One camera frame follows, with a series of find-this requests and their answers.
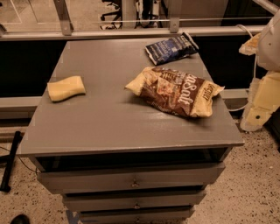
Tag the black office chair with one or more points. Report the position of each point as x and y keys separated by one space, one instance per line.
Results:
x=112 y=13

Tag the black shoe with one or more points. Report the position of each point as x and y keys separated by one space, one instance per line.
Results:
x=20 y=219

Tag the metal railing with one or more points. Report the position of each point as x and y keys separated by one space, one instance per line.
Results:
x=59 y=19

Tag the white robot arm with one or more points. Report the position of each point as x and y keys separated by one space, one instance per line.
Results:
x=268 y=50

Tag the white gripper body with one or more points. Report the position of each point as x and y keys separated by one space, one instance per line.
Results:
x=270 y=46

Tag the grey drawer cabinet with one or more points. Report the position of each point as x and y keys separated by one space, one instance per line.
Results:
x=112 y=157

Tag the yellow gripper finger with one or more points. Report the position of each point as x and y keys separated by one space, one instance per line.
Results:
x=252 y=118
x=250 y=46

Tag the black stand leg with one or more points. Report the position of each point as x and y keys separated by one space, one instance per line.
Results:
x=8 y=161

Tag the brown yellow chip bag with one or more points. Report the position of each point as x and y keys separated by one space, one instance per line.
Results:
x=175 y=92

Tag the yellow sponge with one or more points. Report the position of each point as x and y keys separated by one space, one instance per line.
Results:
x=63 y=89

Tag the dark blue snack bag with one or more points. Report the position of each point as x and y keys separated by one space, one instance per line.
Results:
x=171 y=49

